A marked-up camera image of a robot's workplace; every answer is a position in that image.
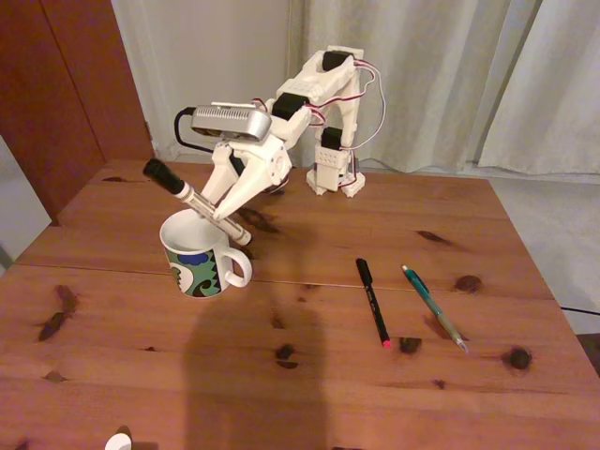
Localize white curtain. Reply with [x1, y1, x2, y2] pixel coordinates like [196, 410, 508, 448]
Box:
[279, 0, 510, 175]
[476, 0, 600, 173]

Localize black pen with pink end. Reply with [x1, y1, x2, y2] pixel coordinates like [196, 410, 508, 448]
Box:
[354, 257, 393, 350]

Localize black camera cable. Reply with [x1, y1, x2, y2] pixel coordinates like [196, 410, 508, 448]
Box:
[174, 107, 221, 154]

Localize red and white servo wires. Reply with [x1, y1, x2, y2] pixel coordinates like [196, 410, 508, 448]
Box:
[252, 59, 388, 151]

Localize white marker with black cap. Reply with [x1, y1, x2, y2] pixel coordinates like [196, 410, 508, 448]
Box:
[142, 157, 253, 246]

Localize silver camera box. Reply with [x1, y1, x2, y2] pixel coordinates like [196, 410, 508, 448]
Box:
[189, 103, 274, 142]

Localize teal mechanical pencil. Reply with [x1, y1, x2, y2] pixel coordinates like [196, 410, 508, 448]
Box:
[400, 264, 470, 354]

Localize white mug with green-blue pattern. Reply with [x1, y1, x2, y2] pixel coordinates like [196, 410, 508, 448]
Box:
[158, 207, 253, 299]

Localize brown wooden cabinet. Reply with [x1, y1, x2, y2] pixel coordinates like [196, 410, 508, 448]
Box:
[0, 0, 156, 226]

